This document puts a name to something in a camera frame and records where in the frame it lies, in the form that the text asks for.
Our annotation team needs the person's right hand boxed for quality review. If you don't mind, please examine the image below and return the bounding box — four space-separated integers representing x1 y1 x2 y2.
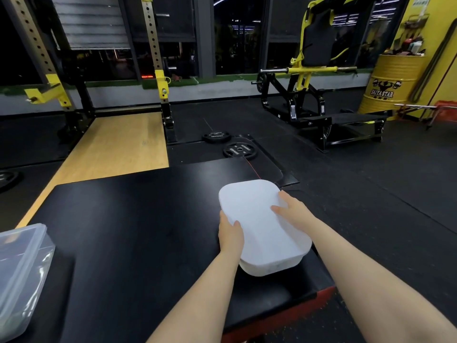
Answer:
271 191 318 237

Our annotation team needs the person's left hand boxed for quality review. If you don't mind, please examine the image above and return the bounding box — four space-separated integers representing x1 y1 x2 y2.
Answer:
218 210 245 258

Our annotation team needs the white plastic lid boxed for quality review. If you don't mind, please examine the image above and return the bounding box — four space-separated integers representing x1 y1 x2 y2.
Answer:
218 179 312 267

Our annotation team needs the white plastic bin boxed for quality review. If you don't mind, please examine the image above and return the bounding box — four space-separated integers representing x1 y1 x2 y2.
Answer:
238 242 313 277

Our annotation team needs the clear plastic container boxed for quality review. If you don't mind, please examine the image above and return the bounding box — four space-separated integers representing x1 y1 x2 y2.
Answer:
0 230 56 343

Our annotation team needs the person's right forearm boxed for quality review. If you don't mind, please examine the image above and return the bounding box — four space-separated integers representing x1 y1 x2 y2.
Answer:
308 221 457 343

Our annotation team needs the person's left forearm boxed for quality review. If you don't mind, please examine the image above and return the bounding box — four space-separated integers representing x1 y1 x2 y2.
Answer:
146 252 240 343

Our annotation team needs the black weight plate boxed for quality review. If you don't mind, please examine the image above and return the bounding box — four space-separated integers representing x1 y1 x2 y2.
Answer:
222 141 258 161
201 131 232 144
0 170 23 192

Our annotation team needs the black plyo platform red side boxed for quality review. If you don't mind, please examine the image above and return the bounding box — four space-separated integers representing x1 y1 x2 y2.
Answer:
16 153 336 343

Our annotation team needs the wooden lifting platform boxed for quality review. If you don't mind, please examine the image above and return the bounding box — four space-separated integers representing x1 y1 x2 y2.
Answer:
16 111 170 229

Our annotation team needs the yellow barrel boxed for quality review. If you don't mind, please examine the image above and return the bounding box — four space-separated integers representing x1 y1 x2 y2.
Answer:
358 54 427 120

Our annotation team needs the silver metal bar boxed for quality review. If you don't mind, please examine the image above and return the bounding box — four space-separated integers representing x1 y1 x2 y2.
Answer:
394 103 438 111

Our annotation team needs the yellow black exercise machine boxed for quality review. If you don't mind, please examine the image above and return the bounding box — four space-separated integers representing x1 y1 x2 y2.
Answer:
251 0 390 153

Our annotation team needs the pile of small containers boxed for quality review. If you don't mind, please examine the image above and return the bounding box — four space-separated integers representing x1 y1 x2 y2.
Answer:
384 35 427 57

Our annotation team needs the yellow black squat rack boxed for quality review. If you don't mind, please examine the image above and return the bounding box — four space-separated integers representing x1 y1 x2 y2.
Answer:
0 0 179 145

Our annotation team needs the grey window blind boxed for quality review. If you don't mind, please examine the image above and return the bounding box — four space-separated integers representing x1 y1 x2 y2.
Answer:
50 0 131 50

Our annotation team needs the thin red cord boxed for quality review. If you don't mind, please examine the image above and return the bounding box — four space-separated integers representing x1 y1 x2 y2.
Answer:
242 157 263 181

